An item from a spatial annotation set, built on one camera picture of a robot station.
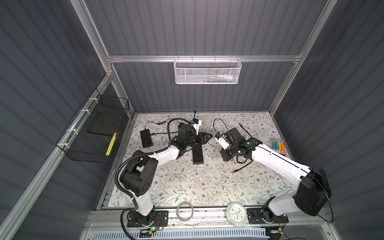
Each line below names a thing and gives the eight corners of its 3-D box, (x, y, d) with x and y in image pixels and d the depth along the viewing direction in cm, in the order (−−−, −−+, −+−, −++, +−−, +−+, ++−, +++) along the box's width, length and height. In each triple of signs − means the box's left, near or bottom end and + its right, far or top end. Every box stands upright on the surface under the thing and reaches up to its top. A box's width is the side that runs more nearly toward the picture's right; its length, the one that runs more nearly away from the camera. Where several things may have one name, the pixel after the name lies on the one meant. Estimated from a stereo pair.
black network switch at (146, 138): (143, 148, 102) (142, 146, 100) (141, 133, 111) (140, 131, 109) (153, 145, 103) (152, 143, 102) (149, 130, 112) (148, 128, 110)
